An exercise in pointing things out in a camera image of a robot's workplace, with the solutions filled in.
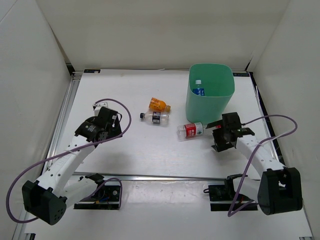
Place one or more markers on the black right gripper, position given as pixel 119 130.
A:
pixel 221 145

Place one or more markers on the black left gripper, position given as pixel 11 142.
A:
pixel 116 129

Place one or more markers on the clear bottle red label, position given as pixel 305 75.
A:
pixel 191 130

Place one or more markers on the clear bottle blue label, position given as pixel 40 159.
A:
pixel 198 90

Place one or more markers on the clear bottle black label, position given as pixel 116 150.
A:
pixel 155 118

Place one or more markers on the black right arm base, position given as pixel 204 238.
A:
pixel 221 196

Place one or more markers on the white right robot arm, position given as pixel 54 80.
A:
pixel 268 183

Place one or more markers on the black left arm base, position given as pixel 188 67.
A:
pixel 108 195

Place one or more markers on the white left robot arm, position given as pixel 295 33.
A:
pixel 49 196

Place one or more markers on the green plastic bin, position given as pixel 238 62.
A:
pixel 219 87

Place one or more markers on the orange juice bottle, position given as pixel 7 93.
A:
pixel 159 105

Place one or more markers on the aluminium front rail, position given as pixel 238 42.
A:
pixel 142 177

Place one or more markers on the aluminium rail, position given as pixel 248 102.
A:
pixel 142 177
pixel 19 233

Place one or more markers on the aluminium left rail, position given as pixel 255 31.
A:
pixel 19 233

